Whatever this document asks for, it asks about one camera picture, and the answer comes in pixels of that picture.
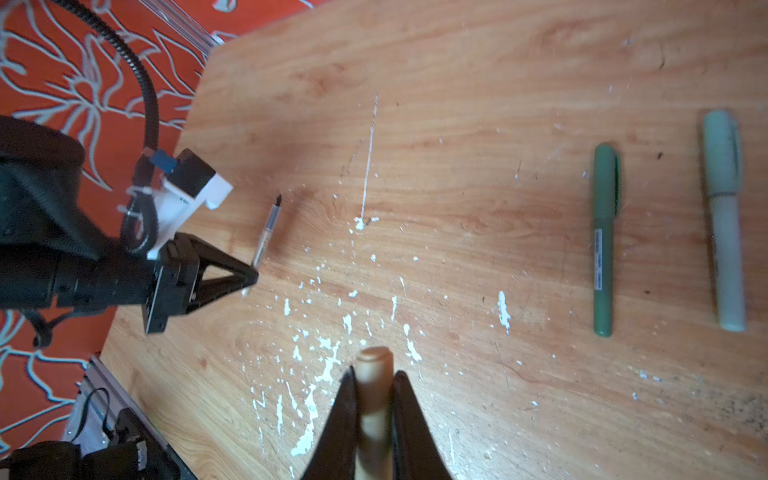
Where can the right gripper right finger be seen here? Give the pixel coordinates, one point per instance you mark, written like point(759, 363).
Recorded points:
point(414, 452)

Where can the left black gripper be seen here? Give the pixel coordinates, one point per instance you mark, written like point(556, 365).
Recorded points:
point(175, 290)

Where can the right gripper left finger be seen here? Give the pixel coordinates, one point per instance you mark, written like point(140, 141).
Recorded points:
point(335, 453)

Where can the thin beige pen refill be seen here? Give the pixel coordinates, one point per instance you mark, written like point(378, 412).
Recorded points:
point(374, 371)

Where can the dark green pen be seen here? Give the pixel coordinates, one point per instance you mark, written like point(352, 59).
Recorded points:
point(605, 208)

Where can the light green pen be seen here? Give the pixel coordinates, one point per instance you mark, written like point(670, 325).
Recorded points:
point(723, 167)

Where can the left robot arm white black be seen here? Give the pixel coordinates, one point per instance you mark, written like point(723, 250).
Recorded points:
point(52, 254)

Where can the beige pen near left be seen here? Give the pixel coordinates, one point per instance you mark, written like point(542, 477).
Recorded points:
point(267, 233)

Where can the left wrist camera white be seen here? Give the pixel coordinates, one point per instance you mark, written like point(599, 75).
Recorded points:
point(154, 216)

